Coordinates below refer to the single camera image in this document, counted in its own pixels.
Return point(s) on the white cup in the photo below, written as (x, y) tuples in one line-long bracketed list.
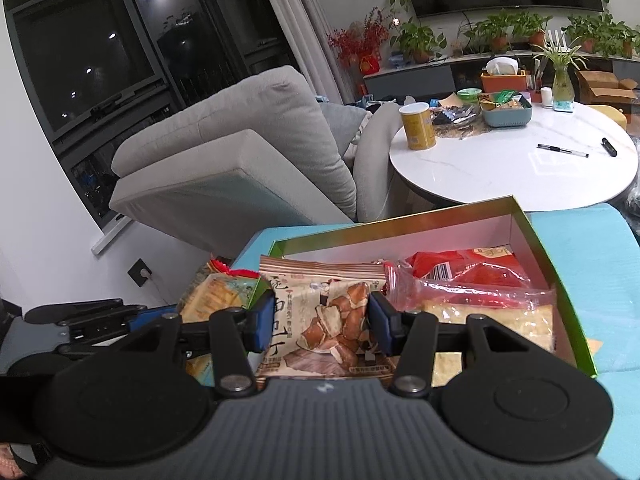
[(546, 97)]

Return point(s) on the white round table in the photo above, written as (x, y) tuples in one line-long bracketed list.
[(510, 170)]

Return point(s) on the glass vase with plant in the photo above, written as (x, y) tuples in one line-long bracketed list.
[(562, 82)]

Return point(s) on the yellow can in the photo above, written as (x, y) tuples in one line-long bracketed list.
[(419, 127)]

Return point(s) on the red snack packet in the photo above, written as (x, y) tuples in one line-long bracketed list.
[(470, 267)]

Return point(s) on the open cardboard box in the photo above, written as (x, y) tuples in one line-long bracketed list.
[(605, 87)]

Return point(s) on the dark window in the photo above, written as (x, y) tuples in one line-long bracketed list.
[(100, 60)]

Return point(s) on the grey sofa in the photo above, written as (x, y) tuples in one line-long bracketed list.
[(240, 160)]

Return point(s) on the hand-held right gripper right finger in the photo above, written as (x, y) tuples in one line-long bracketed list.
[(382, 322)]

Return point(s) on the brown bread cube packet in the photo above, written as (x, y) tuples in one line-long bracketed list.
[(325, 325)]

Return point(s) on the black pen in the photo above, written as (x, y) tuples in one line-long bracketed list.
[(562, 150)]

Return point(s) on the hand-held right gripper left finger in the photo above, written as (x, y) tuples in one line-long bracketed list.
[(260, 322)]

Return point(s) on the teal packet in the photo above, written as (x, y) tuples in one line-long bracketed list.
[(563, 106)]

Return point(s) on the grey wall outlet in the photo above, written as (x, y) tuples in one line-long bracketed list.
[(140, 272)]

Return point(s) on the person's left hand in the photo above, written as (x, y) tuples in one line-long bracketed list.
[(12, 462)]

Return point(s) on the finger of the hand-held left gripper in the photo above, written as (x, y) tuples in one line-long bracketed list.
[(145, 316), (75, 309)]

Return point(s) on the bagged sliced bread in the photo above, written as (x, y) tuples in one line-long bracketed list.
[(500, 310)]

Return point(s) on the green bowl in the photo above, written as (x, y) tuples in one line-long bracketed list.
[(469, 95)]

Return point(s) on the orange tissue box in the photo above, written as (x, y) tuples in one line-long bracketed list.
[(505, 80)]

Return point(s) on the black remote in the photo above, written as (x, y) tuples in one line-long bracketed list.
[(609, 147)]

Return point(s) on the green cardboard box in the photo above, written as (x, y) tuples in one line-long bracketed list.
[(572, 305)]

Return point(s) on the red berry plant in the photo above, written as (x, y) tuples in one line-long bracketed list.
[(360, 42)]

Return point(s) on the light curtain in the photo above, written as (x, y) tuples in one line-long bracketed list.
[(310, 25)]

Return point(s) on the red serrated packet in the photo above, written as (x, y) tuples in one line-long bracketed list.
[(230, 267)]

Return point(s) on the orange cracker packet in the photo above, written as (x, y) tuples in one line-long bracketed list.
[(215, 295)]

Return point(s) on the blue basket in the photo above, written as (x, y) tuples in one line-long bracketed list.
[(505, 112)]

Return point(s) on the grey television cabinet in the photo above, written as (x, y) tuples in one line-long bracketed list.
[(415, 82)]

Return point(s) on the grey cushion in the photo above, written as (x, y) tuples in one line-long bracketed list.
[(345, 127)]

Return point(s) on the potted green plant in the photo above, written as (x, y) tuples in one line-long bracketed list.
[(625, 40), (587, 35), (495, 32), (535, 30), (419, 42)]

